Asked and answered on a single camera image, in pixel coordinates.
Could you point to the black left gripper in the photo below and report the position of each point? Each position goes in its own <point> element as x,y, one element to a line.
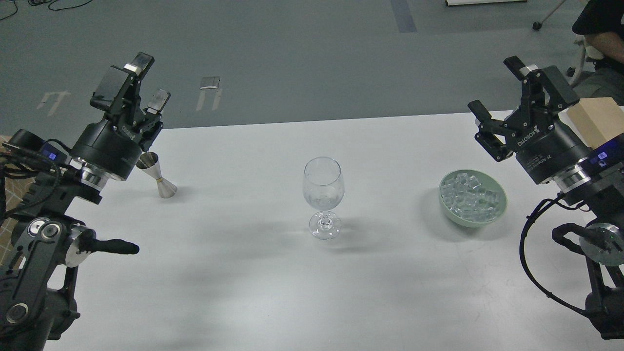
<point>111,145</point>

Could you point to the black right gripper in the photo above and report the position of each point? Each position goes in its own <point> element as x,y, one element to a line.
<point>542,144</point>

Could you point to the steel double jigger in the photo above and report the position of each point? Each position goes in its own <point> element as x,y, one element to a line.
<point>149,163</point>

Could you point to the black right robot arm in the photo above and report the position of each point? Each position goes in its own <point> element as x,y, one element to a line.
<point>597,182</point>

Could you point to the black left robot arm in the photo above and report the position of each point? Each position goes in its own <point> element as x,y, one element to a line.
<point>38,276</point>

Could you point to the green bowl of ice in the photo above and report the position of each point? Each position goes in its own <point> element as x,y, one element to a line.
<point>471,199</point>

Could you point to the clear wine glass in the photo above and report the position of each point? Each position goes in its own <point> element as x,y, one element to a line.
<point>323,189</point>

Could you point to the light wooden block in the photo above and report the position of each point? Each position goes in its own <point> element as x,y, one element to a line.
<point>598,120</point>

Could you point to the seated person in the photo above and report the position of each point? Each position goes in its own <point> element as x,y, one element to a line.
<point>601,25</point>

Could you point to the beige checkered chair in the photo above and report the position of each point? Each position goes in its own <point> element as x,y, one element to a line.
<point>15,190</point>

